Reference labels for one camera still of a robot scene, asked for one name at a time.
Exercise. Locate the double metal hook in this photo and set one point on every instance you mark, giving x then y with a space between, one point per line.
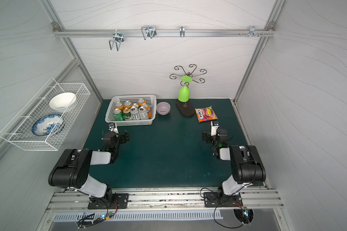
116 41

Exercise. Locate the white Monster can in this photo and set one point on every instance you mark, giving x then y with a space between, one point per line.
134 113
143 113

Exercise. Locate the white plastic basket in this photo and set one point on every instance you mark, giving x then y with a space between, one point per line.
150 99

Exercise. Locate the orange Fanta can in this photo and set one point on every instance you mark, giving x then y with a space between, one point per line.
141 101

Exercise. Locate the small metal hook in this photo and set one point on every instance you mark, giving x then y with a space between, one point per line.
182 31

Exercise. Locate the aluminium top rail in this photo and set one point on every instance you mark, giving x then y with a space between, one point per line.
161 33

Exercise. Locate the metal loop hook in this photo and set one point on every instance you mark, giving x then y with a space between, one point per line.
148 32

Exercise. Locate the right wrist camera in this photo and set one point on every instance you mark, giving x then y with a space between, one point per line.
214 127

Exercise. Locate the green beer can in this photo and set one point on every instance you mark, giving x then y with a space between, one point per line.
127 114

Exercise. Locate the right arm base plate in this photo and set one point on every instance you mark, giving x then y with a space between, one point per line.
212 200

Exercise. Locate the white wire wall basket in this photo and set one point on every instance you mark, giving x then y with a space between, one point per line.
19 130

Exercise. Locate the green Sprite can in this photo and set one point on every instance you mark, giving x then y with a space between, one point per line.
118 114

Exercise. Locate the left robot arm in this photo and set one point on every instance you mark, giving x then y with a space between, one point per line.
72 169

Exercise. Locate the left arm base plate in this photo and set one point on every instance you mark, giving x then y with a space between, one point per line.
109 201

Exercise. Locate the colourful snack bag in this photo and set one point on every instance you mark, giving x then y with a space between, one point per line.
205 114

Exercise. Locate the white ceramic bowl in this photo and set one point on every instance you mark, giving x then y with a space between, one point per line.
63 102

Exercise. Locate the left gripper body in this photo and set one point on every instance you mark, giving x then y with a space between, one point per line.
124 137

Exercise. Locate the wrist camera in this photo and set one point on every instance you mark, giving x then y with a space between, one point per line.
214 127
112 127

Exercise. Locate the orange can back middle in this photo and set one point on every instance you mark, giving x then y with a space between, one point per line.
128 104

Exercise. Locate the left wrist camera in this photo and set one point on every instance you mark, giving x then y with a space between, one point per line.
112 127

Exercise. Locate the orange can back left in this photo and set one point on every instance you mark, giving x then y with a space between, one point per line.
119 105

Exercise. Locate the green plastic wine glass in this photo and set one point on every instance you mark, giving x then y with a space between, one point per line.
184 93

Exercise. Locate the blue patterned plate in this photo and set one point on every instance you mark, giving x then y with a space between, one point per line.
49 124

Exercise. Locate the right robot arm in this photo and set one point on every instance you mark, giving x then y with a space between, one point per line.
245 162

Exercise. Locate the pink bowl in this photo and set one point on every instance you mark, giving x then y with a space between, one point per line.
163 108

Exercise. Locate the right metal hook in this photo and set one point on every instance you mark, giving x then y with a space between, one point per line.
253 32

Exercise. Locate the black metal cup stand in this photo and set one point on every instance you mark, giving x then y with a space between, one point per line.
187 108

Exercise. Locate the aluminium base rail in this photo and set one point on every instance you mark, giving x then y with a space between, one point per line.
181 198

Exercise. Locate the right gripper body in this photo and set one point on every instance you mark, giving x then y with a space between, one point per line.
206 136

